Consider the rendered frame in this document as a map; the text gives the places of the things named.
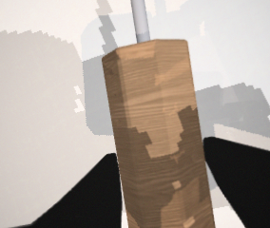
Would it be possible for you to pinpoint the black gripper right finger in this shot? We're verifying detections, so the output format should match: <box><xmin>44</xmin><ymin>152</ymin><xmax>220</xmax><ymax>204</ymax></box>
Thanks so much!
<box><xmin>202</xmin><ymin>137</ymin><xmax>270</xmax><ymax>228</ymax></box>

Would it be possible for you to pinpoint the brown wooden tool handle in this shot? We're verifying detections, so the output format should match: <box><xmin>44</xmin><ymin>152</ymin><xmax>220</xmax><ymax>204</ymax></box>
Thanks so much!
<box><xmin>102</xmin><ymin>0</ymin><xmax>216</xmax><ymax>228</ymax></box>

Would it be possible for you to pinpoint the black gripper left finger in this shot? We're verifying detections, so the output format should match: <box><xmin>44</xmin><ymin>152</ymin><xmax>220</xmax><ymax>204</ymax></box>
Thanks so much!
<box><xmin>10</xmin><ymin>153</ymin><xmax>123</xmax><ymax>228</ymax></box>

